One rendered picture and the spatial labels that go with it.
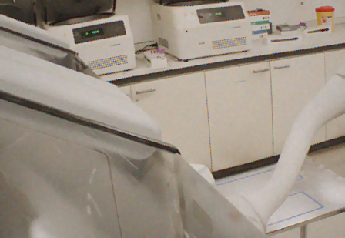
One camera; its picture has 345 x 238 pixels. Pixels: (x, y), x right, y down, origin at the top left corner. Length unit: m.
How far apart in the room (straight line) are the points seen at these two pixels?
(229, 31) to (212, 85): 0.40
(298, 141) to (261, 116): 2.73
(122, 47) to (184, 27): 0.43
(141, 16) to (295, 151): 3.05
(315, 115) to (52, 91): 0.72
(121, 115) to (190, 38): 2.86
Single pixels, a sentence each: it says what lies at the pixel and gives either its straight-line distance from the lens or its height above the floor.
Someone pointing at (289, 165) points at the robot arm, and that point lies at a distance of 1.11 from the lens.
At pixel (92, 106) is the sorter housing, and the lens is 0.69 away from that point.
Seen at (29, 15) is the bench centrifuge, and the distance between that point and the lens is 3.68.
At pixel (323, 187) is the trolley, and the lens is 1.88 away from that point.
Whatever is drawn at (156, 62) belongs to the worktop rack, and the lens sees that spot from 3.45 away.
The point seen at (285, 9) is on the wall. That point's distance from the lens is 4.58.
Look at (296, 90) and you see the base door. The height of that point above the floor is 0.56.
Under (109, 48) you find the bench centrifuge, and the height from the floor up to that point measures 1.07.
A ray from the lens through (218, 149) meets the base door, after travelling 3.81.
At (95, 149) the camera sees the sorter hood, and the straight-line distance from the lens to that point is 0.57.
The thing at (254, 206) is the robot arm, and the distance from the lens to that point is 1.02.
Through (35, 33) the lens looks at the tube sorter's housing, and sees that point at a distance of 1.53.
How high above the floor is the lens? 1.67
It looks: 17 degrees down
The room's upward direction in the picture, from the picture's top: 6 degrees counter-clockwise
